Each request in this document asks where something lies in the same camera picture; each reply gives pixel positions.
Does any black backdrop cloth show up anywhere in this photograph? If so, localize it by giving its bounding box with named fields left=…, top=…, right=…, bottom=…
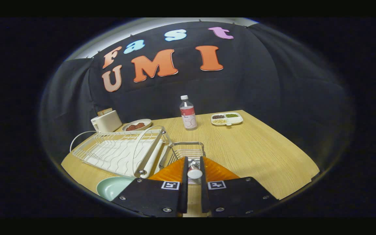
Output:
left=39, top=21, right=355, bottom=172

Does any beige round plate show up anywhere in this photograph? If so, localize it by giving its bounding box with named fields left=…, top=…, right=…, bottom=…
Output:
left=122, top=118, right=152, bottom=132

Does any metal spoon with pink handle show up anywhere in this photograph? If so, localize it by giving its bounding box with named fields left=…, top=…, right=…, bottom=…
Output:
left=187, top=159, right=204, bottom=184

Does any small metal wire basket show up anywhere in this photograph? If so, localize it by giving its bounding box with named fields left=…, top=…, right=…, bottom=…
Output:
left=159, top=141, right=206, bottom=171

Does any clear water bottle red label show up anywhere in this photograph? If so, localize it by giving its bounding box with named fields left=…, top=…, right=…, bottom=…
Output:
left=179, top=95, right=198, bottom=131

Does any white divided dish with beans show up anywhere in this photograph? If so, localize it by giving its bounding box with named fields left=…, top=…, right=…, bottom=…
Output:
left=211, top=112, right=243, bottom=126

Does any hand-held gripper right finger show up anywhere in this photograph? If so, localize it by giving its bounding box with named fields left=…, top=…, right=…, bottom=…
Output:
left=200, top=156, right=279, bottom=217

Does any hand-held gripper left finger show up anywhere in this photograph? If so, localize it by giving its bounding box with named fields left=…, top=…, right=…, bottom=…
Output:
left=111, top=156, right=188, bottom=217

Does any white toaster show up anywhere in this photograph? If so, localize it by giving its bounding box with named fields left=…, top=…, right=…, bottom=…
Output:
left=91, top=110, right=123, bottom=133

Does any pale green plate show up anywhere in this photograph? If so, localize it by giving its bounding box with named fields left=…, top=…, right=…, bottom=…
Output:
left=96, top=177, right=135, bottom=201

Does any white wire dish rack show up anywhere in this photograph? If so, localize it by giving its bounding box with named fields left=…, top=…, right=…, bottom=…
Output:
left=70, top=126, right=173, bottom=179

